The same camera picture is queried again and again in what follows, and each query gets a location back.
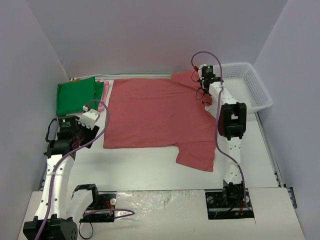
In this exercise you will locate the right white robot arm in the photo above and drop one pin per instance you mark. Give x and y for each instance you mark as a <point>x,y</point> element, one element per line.
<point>231,124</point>

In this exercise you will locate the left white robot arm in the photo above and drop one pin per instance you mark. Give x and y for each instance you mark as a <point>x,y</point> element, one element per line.
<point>57,216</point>

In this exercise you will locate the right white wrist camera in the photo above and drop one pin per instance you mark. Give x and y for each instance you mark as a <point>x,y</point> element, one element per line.
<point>202,69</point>

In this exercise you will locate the red t shirt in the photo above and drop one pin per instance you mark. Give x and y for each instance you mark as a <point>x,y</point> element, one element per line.
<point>162,112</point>

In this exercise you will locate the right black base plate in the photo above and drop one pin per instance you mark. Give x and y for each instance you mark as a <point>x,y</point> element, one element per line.
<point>219,209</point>

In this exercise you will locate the white plastic basket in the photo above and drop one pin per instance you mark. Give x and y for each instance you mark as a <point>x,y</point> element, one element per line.
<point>243,83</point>

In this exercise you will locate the green folded t shirt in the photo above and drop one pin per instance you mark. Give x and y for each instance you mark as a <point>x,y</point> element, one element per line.
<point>71,96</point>

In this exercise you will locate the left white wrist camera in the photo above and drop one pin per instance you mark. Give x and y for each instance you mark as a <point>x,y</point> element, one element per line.
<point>89,118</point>

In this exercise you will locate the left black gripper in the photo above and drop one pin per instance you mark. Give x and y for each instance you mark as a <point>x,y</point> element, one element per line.
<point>88,135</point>

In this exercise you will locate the pink folded t shirt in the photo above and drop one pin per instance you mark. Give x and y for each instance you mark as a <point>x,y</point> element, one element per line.
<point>104,95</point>

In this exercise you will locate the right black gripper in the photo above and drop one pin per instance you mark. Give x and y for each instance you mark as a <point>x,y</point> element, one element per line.
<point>204,82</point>

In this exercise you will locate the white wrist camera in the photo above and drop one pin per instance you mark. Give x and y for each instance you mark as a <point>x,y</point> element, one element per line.
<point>202,69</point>
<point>89,118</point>

